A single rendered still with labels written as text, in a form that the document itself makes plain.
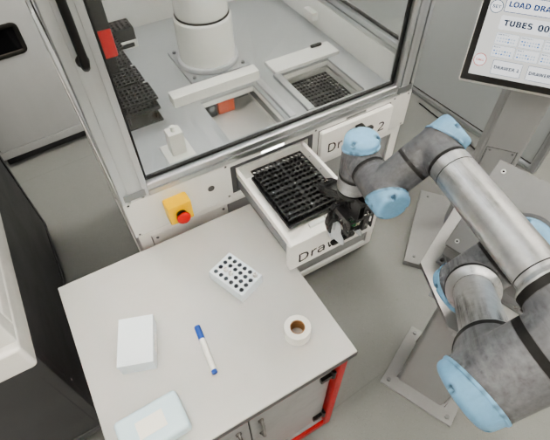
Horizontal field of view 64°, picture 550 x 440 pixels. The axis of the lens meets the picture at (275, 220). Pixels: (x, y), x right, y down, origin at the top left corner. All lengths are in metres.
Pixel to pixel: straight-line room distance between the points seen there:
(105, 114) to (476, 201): 0.78
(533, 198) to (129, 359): 1.08
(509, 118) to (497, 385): 1.39
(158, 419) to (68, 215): 1.73
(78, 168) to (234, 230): 1.67
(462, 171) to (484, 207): 0.08
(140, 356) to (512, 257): 0.84
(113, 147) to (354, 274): 1.42
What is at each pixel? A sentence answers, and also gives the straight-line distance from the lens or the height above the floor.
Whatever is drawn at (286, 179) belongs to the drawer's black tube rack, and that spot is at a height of 0.87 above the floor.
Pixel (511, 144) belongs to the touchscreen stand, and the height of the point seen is 0.65.
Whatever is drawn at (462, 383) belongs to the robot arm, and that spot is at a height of 1.23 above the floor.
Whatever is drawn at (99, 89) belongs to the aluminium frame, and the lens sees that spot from 1.05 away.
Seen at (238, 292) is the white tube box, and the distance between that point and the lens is 1.21.
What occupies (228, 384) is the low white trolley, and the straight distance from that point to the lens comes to 1.16.
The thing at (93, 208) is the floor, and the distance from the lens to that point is 2.64.
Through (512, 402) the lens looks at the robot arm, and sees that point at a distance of 0.70.
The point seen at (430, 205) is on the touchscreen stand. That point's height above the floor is 0.04.
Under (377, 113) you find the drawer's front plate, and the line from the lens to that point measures 1.55.
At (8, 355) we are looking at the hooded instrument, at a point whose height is 0.90.
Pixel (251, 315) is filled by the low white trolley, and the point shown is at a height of 0.76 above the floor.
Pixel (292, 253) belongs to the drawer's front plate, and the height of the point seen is 0.90.
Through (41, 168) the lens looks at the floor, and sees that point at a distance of 3.01.
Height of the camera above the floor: 1.85
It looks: 51 degrees down
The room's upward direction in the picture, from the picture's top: 1 degrees counter-clockwise
